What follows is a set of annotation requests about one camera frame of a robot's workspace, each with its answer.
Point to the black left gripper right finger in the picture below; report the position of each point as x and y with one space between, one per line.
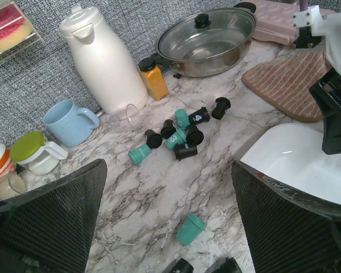
287 229

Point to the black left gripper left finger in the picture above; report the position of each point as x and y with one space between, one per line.
50 228

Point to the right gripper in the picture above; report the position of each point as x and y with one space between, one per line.
323 33

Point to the white storage basket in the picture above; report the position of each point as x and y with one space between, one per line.
292 154

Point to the black coffee capsule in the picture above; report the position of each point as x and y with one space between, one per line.
180 266
199 116
168 129
194 135
154 140
228 266
185 150
222 104

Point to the teal coffee capsule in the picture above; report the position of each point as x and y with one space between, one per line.
182 119
138 154
178 137
190 229

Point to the striped brown mat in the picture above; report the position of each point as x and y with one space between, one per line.
285 84

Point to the small glass jar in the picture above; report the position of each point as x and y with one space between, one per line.
11 185

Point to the glass jar green lid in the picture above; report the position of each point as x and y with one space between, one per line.
35 153

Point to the pink egg tray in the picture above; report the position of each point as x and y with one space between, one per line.
275 22

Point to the light blue mug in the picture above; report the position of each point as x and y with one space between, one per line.
70 123

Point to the steel pot with lid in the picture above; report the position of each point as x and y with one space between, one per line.
208 43

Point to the clear wine glass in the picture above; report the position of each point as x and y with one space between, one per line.
127 119

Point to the white thermos jug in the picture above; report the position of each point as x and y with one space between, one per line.
103 61

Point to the yellow spice bottle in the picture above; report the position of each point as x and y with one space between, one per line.
153 78

